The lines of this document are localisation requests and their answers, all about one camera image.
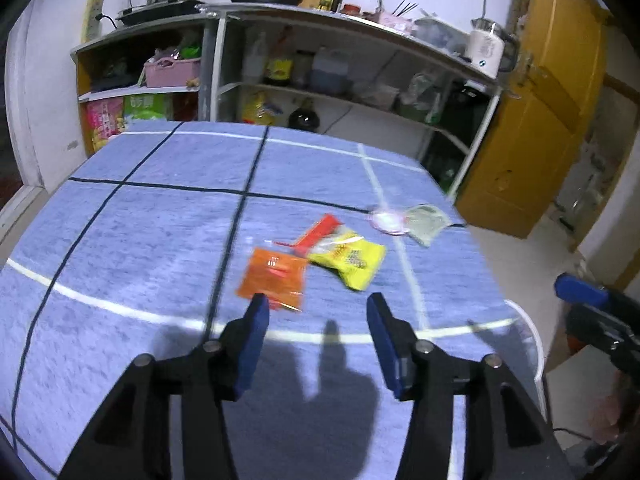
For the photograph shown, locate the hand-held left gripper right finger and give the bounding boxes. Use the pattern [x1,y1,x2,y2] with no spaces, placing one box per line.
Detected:
[366,292,576,480]

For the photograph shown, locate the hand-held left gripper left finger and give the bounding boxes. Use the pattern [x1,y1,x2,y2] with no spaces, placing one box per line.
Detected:
[59,292,271,480]

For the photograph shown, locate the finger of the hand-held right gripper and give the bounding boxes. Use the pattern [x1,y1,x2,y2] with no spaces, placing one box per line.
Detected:
[566,305,640,348]
[554,272,640,317]

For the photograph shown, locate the orange sauce packet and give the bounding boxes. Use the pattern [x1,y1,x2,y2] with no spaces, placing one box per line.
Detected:
[236,247,309,314]

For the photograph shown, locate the person's right hand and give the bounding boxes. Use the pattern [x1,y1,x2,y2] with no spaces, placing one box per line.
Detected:
[587,374,640,445]

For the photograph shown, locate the small yellow snack packet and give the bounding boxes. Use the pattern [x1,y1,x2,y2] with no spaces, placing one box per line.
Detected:
[306,227,388,293]

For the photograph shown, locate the white foil lid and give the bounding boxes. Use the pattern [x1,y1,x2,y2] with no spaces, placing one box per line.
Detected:
[369,207,410,235]

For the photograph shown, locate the green seasoning packet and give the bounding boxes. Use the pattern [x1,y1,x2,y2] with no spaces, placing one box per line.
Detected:
[404,203,451,248]

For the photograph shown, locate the red sauce packet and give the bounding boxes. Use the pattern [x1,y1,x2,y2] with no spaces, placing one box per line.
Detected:
[272,213,342,257]

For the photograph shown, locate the blue checked tablecloth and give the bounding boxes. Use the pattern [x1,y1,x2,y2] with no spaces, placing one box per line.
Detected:
[0,120,547,480]

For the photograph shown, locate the yellow wooden door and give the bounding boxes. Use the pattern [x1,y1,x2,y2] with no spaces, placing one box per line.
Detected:
[456,0,609,239]

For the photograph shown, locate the round dark bottle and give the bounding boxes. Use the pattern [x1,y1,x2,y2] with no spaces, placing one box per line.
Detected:
[288,99,321,134]

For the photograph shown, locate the yellow food bag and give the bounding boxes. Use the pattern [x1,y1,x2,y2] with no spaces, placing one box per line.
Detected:
[242,91,277,126]

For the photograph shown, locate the crumpled plastic bags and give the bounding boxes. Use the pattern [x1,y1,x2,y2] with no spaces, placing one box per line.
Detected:
[400,72,446,124]

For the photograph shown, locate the small plastic tub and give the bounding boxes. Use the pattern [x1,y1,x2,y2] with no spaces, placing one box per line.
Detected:
[357,82,396,109]

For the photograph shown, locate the white electric kettle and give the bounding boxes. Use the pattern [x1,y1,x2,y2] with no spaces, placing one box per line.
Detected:
[467,17,519,80]

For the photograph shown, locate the green snack box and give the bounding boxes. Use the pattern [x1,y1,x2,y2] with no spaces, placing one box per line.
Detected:
[122,92,174,124]

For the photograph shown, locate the pink snack box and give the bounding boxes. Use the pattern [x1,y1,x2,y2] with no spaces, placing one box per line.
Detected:
[85,97,125,154]

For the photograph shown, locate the brown glass jar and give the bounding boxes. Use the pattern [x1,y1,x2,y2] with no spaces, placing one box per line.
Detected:
[292,50,314,89]

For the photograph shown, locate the soy sauce bottle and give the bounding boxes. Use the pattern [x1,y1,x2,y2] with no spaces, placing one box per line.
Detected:
[264,27,295,86]

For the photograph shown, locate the white plastic jug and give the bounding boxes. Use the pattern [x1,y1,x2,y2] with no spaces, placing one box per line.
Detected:
[242,32,269,84]

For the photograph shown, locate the blue plastic jug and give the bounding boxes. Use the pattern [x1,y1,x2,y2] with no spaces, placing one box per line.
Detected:
[309,47,354,94]

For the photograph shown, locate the pink plastic basket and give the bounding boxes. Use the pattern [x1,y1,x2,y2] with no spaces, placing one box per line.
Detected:
[144,55,202,89]

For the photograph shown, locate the clear plastic container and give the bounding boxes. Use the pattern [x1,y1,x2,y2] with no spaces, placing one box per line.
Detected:
[412,16,469,56]

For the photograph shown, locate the pink utensil holder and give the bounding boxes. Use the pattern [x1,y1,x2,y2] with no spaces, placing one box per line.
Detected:
[375,0,420,36]

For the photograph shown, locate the white metal shelf unit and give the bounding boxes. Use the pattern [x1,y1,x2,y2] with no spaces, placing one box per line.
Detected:
[200,2,504,199]

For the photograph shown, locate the wooden shelf cabinet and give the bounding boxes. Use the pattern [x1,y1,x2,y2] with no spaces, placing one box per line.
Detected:
[70,12,212,159]

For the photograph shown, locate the black induction cooker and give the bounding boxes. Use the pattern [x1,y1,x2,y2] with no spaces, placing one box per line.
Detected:
[116,0,204,26]

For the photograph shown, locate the yellowed power strip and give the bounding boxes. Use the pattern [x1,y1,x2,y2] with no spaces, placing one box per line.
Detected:
[81,0,105,44]

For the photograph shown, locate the brown door frame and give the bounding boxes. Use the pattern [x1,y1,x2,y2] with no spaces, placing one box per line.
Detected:
[574,72,640,287]

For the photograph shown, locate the metal door handle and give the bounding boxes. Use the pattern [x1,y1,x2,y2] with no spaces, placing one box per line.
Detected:
[511,51,547,99]

